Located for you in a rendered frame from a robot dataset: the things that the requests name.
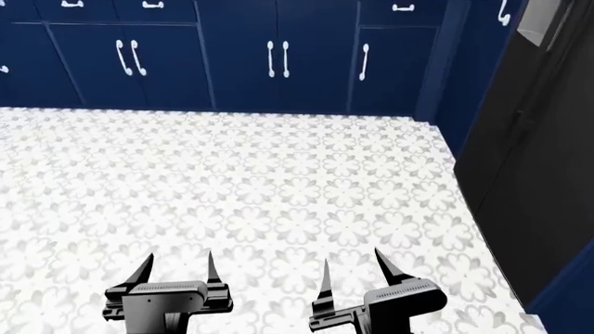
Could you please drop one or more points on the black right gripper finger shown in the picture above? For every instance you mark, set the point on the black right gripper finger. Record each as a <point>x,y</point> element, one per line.
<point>325,288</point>
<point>390,271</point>

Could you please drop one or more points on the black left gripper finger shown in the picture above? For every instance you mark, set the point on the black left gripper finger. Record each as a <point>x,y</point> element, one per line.
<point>213,273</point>
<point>141,271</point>

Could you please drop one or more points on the navy blue cabinet door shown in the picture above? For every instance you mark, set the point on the navy blue cabinet door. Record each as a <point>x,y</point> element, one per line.
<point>399,69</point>
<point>176,66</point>
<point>320,59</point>
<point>32,66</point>
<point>93,66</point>
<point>236,59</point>

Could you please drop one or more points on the navy blue tall cabinet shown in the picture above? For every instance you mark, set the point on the navy blue tall cabinet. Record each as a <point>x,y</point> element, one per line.
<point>473,69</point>

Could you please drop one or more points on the black refrigerator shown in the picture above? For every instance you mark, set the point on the black refrigerator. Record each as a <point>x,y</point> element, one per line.
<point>533,156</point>

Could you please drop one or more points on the navy blue drawer front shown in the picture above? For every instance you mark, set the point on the navy blue drawer front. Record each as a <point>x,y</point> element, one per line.
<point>158,14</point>
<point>76,14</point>
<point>404,18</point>
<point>18,10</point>

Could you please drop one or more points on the grey left gripper camera box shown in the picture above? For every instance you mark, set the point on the grey left gripper camera box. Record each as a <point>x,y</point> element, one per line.
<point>164,295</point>

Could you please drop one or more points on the grey gripper camera box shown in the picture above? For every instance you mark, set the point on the grey gripper camera box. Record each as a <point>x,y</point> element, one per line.
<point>404,297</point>
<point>164,295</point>

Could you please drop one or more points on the grey right gripper camera box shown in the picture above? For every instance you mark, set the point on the grey right gripper camera box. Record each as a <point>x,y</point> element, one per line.
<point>404,297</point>

